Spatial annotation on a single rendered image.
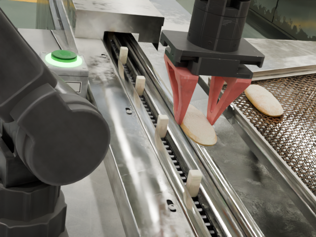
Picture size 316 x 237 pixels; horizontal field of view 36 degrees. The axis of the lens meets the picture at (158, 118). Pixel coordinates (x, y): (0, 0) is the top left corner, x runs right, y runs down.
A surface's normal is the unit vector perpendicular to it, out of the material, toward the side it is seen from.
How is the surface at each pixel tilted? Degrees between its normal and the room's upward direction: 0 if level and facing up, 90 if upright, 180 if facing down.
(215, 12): 90
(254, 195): 0
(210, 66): 90
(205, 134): 21
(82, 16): 90
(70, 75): 90
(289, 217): 0
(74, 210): 0
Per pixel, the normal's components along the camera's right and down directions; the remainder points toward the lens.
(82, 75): 0.25, 0.47
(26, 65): 0.50, 0.27
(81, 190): 0.16, -0.88
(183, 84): 0.18, 0.76
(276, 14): -0.95, -0.02
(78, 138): 0.56, 0.45
